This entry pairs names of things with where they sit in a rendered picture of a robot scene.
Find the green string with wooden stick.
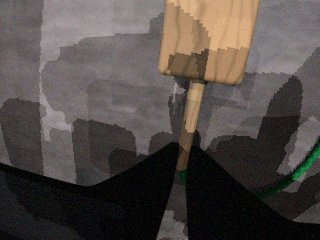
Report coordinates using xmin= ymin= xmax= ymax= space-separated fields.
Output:
xmin=176 ymin=79 xmax=320 ymax=200

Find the light wooden square block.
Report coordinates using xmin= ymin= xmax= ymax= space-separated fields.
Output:
xmin=159 ymin=0 xmax=260 ymax=85

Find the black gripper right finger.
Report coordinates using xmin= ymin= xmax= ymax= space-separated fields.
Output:
xmin=185 ymin=145 xmax=320 ymax=240

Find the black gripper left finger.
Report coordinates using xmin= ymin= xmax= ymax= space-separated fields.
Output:
xmin=0 ymin=141 xmax=180 ymax=240

